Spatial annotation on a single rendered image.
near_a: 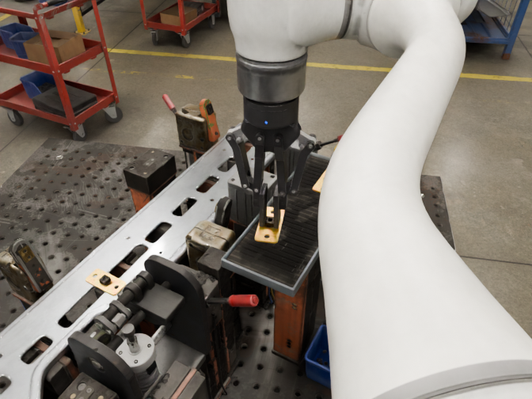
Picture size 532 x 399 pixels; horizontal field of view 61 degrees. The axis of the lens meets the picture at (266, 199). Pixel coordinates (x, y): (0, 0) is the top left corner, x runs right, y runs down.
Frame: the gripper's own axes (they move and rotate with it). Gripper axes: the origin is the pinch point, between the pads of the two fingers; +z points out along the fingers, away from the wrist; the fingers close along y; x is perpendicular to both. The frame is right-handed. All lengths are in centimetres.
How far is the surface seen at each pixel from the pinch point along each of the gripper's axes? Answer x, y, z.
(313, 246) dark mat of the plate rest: -1.6, -7.4, 9.7
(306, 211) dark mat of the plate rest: -10.6, -5.3, 9.7
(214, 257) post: -1.4, 10.8, 15.9
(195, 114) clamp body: -59, 33, 19
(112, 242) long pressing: -10.1, 38.1, 25.6
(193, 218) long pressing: -21.1, 22.3, 25.6
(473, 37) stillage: -385, -121, 106
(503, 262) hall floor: -120, -100, 125
